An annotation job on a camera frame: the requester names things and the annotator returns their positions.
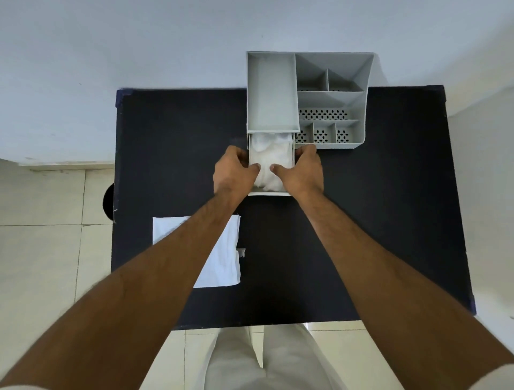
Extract beige trousers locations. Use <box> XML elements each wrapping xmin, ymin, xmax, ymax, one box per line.
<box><xmin>202</xmin><ymin>323</ymin><xmax>339</xmax><ymax>390</ymax></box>

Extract black round object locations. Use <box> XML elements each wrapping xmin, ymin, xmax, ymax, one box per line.
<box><xmin>102</xmin><ymin>183</ymin><xmax>116</xmax><ymax>221</ymax></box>

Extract person's right hand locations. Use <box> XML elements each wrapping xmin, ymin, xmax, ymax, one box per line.
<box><xmin>269</xmin><ymin>143</ymin><xmax>324</xmax><ymax>198</ymax></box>

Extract person's left hand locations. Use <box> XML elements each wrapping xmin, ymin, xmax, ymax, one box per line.
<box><xmin>212</xmin><ymin>145</ymin><xmax>261</xmax><ymax>198</ymax></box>

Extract person's left forearm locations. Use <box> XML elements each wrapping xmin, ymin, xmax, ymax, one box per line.
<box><xmin>0</xmin><ymin>192</ymin><xmax>242</xmax><ymax>390</ymax></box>

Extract white organizer drawer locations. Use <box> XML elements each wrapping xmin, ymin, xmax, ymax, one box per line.
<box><xmin>247</xmin><ymin>133</ymin><xmax>298</xmax><ymax>197</ymax></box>

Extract white folded cloth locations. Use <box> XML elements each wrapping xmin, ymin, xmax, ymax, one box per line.
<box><xmin>153</xmin><ymin>215</ymin><xmax>242</xmax><ymax>289</ymax></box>

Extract white cloth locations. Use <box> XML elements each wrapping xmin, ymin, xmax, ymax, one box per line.
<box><xmin>153</xmin><ymin>215</ymin><xmax>242</xmax><ymax>289</ymax></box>
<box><xmin>251</xmin><ymin>134</ymin><xmax>293</xmax><ymax>192</ymax></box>

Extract grey plastic desk organizer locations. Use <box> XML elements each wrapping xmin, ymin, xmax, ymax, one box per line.
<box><xmin>246</xmin><ymin>51</ymin><xmax>375</xmax><ymax>149</ymax></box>

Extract person's right forearm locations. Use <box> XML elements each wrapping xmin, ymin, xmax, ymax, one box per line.
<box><xmin>296</xmin><ymin>191</ymin><xmax>514</xmax><ymax>387</ymax></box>

